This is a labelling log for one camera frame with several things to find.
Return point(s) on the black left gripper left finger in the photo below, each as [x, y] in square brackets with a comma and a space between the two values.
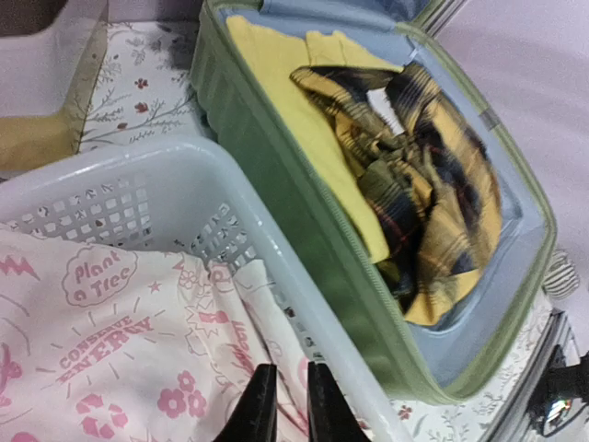
[254, 419]

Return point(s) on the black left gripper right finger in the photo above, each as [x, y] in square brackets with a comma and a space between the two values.
[329, 416]

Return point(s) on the white pink printed cloth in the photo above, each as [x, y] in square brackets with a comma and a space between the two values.
[104, 344]

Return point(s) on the white plastic mesh basket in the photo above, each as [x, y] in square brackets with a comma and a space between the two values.
[192, 197]

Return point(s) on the yellow plaid garment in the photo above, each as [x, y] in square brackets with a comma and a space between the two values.
[424, 172]

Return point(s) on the green hard-shell suitcase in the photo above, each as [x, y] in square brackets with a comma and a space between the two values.
[454, 359]

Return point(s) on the plain yellow garment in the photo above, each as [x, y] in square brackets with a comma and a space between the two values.
[272, 56]

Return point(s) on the drawer cabinet with dark top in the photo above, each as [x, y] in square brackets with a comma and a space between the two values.
[51, 52]

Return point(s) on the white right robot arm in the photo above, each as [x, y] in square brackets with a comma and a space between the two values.
[560, 396]

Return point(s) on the floral white tablecloth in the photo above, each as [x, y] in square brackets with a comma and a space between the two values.
[143, 91]

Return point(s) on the aluminium front rail frame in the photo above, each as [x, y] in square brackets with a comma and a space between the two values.
[513, 422]

